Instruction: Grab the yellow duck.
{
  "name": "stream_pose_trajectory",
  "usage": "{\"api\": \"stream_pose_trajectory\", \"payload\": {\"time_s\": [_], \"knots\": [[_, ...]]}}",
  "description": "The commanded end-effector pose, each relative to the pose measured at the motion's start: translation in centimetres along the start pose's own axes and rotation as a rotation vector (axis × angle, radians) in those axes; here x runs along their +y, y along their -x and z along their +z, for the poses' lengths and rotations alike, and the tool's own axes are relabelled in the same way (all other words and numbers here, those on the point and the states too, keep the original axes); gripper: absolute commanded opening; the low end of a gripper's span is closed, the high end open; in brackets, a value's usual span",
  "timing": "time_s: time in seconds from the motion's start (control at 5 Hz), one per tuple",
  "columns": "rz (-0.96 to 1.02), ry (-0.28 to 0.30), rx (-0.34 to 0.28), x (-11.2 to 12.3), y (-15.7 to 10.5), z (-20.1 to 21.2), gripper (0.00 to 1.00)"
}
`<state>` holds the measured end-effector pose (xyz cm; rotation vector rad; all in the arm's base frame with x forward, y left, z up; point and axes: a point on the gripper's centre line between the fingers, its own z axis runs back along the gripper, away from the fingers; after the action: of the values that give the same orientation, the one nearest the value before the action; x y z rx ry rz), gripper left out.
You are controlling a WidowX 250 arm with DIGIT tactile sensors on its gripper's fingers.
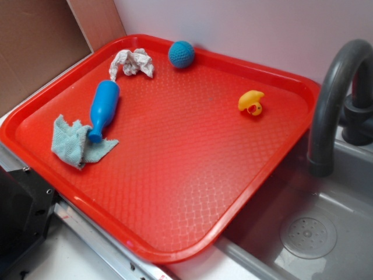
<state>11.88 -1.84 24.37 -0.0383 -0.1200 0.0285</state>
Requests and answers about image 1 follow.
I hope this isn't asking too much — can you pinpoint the grey curved faucet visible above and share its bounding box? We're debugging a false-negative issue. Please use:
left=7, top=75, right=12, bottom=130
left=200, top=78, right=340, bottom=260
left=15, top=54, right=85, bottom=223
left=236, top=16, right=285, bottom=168
left=307, top=39, right=372, bottom=177

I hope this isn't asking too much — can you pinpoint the light blue knitted cloth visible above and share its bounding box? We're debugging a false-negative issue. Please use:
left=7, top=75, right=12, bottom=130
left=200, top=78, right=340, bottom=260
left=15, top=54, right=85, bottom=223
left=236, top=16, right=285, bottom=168
left=51, top=114, right=119, bottom=170

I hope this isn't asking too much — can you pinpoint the crumpled white cloth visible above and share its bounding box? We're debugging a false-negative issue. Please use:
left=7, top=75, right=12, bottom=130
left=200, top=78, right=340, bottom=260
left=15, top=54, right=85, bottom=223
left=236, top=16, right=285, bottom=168
left=108, top=48, right=155, bottom=82

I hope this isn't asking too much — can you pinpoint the blue knitted ball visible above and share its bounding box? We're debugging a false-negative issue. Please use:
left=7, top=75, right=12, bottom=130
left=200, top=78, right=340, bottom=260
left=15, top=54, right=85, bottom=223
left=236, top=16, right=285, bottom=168
left=168, top=41, right=195, bottom=69

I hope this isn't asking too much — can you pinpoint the round sink drain cover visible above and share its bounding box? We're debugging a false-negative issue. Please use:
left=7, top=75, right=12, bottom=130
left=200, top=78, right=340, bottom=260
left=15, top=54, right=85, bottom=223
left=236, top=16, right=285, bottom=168
left=280, top=214, right=337, bottom=260

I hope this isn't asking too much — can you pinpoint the red plastic tray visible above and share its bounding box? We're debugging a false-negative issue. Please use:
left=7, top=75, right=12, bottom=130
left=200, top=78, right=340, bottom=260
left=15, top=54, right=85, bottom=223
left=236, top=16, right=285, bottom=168
left=1, top=35, right=320, bottom=264

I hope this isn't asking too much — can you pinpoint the yellow rubber duck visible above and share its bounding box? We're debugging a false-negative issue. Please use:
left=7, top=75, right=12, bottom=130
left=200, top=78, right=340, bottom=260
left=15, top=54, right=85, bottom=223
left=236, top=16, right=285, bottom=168
left=238, top=90, right=265, bottom=116

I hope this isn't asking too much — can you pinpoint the blue plastic bottle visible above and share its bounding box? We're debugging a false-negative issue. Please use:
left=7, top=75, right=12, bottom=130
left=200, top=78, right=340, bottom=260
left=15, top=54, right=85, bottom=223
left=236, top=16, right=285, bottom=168
left=88, top=80, right=120, bottom=143

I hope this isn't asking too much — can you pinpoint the brown cardboard panel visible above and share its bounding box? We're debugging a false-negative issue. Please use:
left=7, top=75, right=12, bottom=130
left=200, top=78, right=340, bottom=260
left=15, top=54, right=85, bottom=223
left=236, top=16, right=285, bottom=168
left=1, top=1, right=126, bottom=116

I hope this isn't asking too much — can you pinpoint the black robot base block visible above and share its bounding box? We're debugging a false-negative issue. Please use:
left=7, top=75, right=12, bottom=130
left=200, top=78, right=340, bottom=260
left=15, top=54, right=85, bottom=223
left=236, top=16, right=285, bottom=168
left=1, top=169, right=55, bottom=272

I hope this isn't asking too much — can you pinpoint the grey plastic sink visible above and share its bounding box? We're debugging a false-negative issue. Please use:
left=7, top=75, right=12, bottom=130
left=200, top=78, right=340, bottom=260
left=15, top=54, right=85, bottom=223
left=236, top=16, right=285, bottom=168
left=216, top=136, right=372, bottom=279

